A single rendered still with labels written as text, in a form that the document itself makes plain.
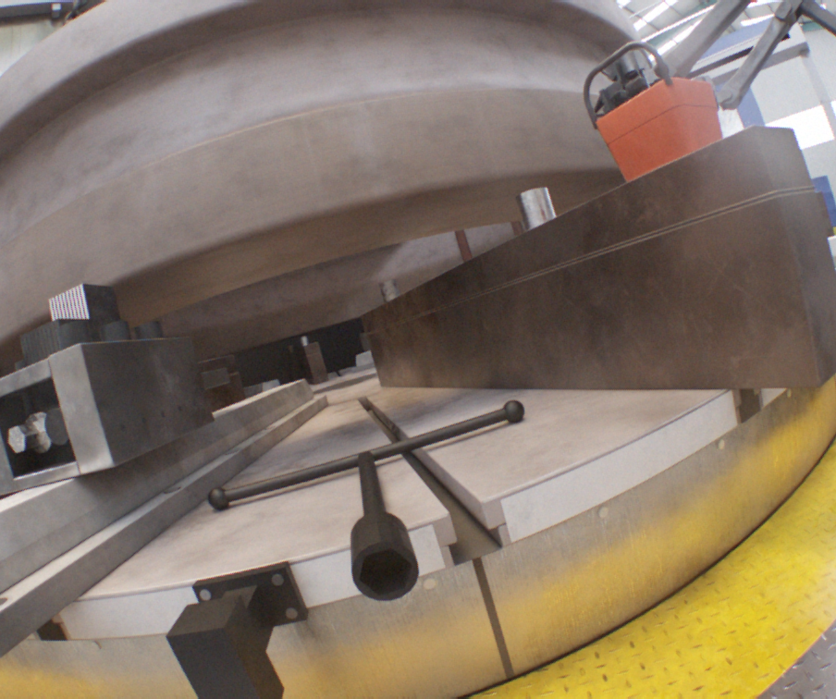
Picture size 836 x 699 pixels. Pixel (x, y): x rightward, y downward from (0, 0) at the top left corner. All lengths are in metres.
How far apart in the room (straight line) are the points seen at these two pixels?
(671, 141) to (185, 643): 0.92
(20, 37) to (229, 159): 3.95
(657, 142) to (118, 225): 1.18
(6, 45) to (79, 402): 4.30
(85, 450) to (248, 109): 0.97
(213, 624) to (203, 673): 0.06
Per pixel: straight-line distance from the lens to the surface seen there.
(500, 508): 0.68
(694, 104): 0.90
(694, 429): 0.85
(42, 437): 1.09
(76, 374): 0.94
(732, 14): 1.42
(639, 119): 0.91
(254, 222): 1.22
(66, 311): 1.22
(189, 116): 1.53
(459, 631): 0.76
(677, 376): 0.95
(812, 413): 1.29
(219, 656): 0.54
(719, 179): 0.82
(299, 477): 0.99
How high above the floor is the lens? 0.54
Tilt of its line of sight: 2 degrees down
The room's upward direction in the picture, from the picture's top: 16 degrees counter-clockwise
